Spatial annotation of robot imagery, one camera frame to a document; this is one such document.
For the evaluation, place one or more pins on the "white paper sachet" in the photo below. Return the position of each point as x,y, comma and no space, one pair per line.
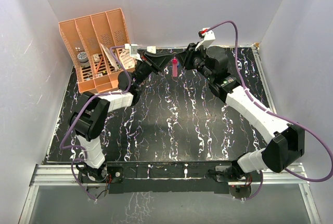
110,57

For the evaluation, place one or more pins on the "orange pen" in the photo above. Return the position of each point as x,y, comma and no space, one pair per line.
98,66

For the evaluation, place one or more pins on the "orange plastic file organizer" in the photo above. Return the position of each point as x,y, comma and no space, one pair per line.
85,34

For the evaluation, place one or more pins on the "grey round tin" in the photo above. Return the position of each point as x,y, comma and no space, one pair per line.
83,59

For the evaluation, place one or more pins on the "small white card box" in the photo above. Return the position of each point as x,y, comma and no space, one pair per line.
97,57

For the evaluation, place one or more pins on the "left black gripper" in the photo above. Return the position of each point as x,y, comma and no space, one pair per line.
160,61

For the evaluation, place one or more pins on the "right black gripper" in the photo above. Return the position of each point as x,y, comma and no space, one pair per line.
186,57

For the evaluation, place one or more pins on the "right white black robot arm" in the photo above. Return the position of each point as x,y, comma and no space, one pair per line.
285,141

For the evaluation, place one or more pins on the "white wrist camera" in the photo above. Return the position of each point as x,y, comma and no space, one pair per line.
133,51
207,37

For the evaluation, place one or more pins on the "white label packet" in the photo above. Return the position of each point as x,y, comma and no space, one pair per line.
127,61

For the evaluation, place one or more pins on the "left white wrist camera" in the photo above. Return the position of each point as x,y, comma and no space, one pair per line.
133,51

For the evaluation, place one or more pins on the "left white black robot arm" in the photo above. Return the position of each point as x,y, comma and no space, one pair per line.
89,118

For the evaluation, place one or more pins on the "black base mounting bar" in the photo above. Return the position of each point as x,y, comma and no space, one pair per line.
209,176

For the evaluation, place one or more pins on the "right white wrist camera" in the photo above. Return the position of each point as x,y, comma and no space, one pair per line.
207,37

